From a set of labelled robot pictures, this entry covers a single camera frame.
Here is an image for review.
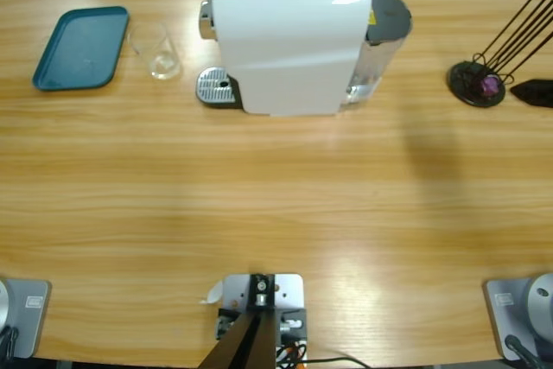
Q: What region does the clear water tank grey lid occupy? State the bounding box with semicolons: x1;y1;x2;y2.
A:
343;0;414;107

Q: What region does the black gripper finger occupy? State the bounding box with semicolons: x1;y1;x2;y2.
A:
509;78;553;110

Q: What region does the purple coffee capsule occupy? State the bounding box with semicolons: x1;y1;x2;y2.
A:
481;75;501;97

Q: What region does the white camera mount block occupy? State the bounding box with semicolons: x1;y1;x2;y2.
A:
215;272;308;369

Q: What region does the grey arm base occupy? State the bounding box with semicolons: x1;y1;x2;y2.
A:
482;272;553;362
0;277;53;360

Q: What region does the black capsule holder with rods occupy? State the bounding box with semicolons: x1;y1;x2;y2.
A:
447;0;553;109

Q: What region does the white paper tag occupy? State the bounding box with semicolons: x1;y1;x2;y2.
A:
198;280;226;305

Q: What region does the dark camera post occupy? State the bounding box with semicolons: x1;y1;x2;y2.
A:
199;272;277;369

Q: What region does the white capsule coffee machine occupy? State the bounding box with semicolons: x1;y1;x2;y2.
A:
196;0;373;119

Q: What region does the orange cable bundle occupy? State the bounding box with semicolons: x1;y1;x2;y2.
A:
276;340;308;364

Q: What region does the clear drinking glass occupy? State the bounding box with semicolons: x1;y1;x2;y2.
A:
127;22;182;81

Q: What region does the teal plastic tray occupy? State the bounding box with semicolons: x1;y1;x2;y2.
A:
32;5;130;92

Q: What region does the thin black cable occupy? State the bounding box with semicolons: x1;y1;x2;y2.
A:
302;355;375;369

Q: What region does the black base cable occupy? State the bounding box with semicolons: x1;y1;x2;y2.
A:
504;334;543;369
0;324;21;361

